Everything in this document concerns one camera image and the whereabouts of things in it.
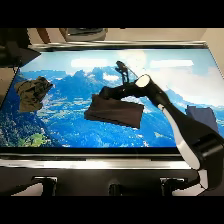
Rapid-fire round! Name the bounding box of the grey shirt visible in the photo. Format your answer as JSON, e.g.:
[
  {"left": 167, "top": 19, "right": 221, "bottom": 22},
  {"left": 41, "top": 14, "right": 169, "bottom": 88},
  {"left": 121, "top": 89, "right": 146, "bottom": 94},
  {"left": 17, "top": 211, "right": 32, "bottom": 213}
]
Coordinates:
[{"left": 83, "top": 93, "right": 145, "bottom": 130}]

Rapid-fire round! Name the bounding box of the olive green garment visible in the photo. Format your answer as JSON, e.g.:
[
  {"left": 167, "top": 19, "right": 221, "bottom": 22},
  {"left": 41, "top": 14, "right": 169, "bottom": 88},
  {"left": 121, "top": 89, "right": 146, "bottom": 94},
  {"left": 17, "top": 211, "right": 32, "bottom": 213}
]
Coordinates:
[{"left": 13, "top": 75, "right": 54, "bottom": 114}]

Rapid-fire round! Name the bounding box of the blue garment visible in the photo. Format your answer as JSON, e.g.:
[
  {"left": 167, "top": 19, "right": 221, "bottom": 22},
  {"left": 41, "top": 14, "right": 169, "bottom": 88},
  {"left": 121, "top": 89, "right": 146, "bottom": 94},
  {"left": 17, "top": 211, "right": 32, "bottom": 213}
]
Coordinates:
[{"left": 185, "top": 104, "right": 220, "bottom": 135}]

